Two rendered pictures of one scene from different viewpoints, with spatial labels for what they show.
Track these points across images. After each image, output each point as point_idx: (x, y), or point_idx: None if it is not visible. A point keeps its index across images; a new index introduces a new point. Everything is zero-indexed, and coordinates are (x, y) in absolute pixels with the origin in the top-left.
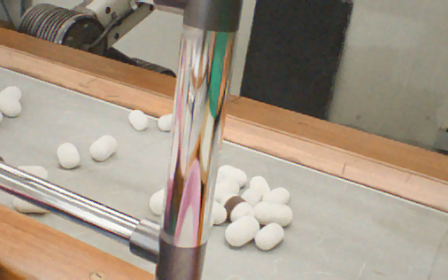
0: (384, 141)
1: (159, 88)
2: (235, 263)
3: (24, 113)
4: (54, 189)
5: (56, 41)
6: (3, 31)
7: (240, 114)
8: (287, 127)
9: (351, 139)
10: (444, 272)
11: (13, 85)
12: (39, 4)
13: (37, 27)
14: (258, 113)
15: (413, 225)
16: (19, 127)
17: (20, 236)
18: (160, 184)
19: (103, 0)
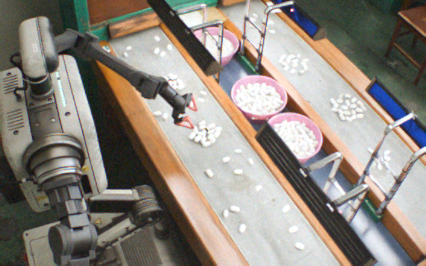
0: (115, 86)
1: (149, 125)
2: (179, 75)
3: (190, 131)
4: None
5: (154, 188)
6: (175, 189)
7: (139, 106)
8: (133, 97)
9: (122, 89)
10: (147, 64)
11: (186, 150)
12: (150, 207)
13: (157, 200)
14: (134, 105)
15: None
16: (194, 124)
17: (209, 80)
18: None
19: (124, 190)
